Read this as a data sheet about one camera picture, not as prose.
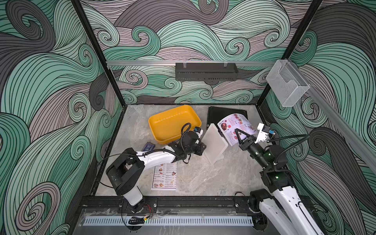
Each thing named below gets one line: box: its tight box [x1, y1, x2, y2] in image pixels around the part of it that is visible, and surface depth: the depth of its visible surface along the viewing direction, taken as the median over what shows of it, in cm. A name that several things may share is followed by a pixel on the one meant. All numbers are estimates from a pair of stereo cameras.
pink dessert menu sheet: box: [216, 113, 258, 147], surface depth 71 cm
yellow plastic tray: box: [148, 104, 202, 145], surface depth 112 cm
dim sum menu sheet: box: [150, 162, 178, 191], surface depth 85 cm
